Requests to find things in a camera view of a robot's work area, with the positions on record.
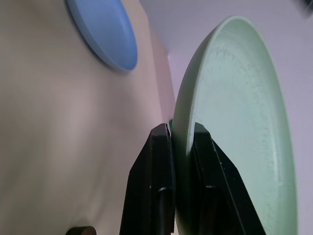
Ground green plate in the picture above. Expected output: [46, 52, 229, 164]
[171, 15, 300, 235]

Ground blue plate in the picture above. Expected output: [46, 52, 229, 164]
[64, 0, 138, 72]

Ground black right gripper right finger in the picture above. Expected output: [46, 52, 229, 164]
[191, 122, 267, 235]

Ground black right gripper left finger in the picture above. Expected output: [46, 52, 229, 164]
[119, 123, 177, 235]

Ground dark brown round object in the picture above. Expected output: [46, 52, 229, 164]
[66, 226, 97, 235]

